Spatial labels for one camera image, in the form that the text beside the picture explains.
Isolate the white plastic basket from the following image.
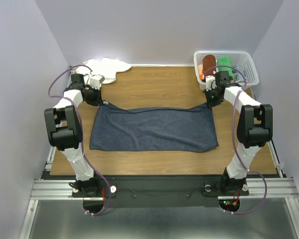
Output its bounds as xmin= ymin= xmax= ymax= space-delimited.
xmin=193 ymin=50 xmax=259 ymax=91

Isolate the dark blue towel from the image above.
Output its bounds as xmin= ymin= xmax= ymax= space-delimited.
xmin=89 ymin=103 xmax=219 ymax=152

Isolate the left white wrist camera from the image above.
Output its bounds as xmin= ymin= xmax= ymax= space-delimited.
xmin=88 ymin=74 xmax=105 ymax=90

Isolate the brown rolled towel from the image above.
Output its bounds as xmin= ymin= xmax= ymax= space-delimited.
xmin=201 ymin=54 xmax=216 ymax=82

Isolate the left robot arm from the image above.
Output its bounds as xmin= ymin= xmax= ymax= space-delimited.
xmin=44 ymin=73 xmax=105 ymax=196

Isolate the blue patterned rolled towel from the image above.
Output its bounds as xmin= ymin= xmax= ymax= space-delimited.
xmin=232 ymin=64 xmax=248 ymax=84

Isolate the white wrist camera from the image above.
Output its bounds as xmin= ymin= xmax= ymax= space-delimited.
xmin=205 ymin=75 xmax=216 ymax=91
xmin=88 ymin=74 xmax=105 ymax=90

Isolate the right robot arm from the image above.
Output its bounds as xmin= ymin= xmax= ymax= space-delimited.
xmin=204 ymin=71 xmax=273 ymax=194

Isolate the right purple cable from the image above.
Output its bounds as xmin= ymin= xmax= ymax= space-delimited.
xmin=203 ymin=66 xmax=267 ymax=215

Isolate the green rolled towel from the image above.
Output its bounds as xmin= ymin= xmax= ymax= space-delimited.
xmin=216 ymin=55 xmax=234 ymax=80

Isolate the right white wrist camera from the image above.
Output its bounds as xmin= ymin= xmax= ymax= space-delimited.
xmin=205 ymin=75 xmax=216 ymax=91

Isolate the white crumpled towel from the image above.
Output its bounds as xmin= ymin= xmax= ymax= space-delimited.
xmin=83 ymin=58 xmax=132 ymax=84

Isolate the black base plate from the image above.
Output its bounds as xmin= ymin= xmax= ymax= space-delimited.
xmin=72 ymin=175 xmax=250 ymax=209

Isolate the orange rolled towel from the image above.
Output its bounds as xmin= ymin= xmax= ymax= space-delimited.
xmin=197 ymin=64 xmax=204 ymax=81

